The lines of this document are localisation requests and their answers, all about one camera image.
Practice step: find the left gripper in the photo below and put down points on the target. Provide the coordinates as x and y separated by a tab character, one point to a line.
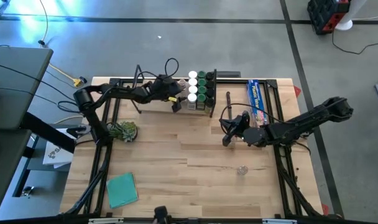
164	88

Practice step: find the grey side table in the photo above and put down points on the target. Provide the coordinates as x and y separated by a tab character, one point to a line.
18	87

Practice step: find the blue plastic wrap box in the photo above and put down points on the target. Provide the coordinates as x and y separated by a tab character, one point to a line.
255	99

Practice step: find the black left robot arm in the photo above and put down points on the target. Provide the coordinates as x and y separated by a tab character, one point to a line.
120	91

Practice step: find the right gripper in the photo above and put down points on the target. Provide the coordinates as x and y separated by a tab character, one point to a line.
238	129

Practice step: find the black kitchen knife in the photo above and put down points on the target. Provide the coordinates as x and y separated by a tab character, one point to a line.
228	102

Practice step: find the red corner bumper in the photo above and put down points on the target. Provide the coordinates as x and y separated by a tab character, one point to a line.
324	209
297	91

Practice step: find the metal clip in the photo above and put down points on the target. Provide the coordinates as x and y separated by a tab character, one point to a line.
27	191

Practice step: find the bagel seasoning jar white lid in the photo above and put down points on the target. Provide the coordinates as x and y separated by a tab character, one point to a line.
192	98

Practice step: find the black red tool crate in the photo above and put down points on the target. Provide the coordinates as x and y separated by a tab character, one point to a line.
322	15

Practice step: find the orange spice jar black lid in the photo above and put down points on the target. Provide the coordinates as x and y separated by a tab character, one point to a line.
209	75

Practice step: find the white box with logo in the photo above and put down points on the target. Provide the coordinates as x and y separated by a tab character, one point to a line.
57	155

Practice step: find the silver mounting bracket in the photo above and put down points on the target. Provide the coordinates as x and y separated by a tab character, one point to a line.
105	221
279	221

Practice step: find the white pedestal base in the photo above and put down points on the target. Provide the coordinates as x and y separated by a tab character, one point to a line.
344	25

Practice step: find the potted succulent plant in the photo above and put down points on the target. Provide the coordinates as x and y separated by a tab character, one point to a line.
123	130

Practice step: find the wooden shelf black metal frame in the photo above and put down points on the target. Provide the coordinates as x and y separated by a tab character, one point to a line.
158	99

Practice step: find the green sponge cloth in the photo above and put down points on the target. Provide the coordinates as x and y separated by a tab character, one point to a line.
122	190

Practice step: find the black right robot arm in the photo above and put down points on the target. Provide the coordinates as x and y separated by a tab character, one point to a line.
301	124

